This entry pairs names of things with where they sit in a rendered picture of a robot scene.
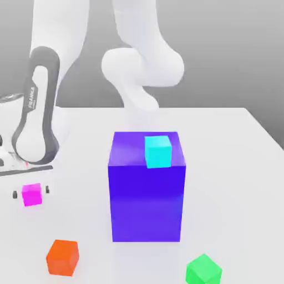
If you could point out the small green cube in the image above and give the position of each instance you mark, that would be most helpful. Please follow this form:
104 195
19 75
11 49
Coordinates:
203 270

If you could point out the small magenta cube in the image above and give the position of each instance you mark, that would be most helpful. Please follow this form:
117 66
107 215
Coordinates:
32 195

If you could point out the small orange cube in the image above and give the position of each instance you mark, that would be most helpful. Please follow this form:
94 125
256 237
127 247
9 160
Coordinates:
62 258

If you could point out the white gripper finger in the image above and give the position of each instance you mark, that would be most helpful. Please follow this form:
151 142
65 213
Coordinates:
47 189
14 194

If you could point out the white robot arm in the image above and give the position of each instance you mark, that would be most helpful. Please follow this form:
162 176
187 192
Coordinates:
142 66

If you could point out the large purple box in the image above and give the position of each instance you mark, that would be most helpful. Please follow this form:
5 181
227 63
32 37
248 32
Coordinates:
146 204

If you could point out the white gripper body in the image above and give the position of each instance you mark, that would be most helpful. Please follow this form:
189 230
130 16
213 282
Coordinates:
26 171

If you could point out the small cyan cube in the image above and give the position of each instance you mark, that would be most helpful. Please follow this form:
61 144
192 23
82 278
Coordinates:
158 152

